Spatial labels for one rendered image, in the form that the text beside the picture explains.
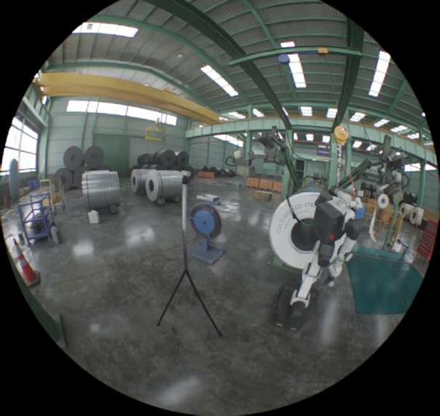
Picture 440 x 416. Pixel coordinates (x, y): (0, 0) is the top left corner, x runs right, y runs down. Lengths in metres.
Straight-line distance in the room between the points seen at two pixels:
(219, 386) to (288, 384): 0.58
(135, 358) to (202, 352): 0.63
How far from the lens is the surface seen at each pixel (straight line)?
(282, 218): 2.05
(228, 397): 1.54
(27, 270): 2.97
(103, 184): 4.69
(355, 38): 2.87
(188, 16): 2.54
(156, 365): 1.59
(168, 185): 5.46
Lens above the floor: 1.53
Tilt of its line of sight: 11 degrees down
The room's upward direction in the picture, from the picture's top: 4 degrees clockwise
